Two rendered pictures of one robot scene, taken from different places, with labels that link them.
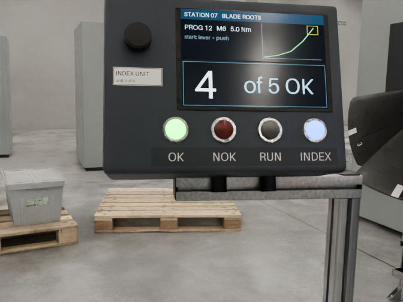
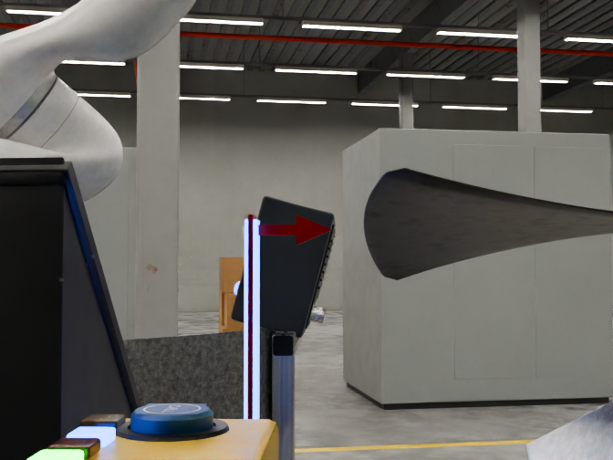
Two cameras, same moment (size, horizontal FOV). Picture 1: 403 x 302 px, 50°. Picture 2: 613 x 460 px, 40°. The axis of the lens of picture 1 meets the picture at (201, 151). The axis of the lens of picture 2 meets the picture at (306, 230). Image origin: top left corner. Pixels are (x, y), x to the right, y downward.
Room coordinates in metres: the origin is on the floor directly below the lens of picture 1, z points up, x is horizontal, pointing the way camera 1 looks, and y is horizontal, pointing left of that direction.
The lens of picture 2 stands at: (0.82, -1.35, 1.15)
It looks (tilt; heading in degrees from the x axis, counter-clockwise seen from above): 2 degrees up; 101
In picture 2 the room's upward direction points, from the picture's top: straight up
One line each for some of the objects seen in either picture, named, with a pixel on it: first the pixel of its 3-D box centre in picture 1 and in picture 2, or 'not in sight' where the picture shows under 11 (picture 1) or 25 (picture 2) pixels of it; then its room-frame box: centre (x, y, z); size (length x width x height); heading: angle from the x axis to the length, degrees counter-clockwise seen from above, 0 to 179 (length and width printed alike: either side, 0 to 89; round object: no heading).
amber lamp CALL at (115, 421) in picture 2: not in sight; (103, 423); (0.64, -0.96, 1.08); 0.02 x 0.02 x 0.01; 9
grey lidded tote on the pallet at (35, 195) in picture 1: (32, 195); not in sight; (3.36, 1.33, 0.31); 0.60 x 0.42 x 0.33; 28
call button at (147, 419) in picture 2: not in sight; (171, 423); (0.67, -0.96, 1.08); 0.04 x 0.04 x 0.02
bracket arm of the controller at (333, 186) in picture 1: (268, 185); (288, 338); (0.53, -0.08, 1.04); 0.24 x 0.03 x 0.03; 99
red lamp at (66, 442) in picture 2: not in sight; (74, 448); (0.65, -1.02, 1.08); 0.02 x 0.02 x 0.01; 9
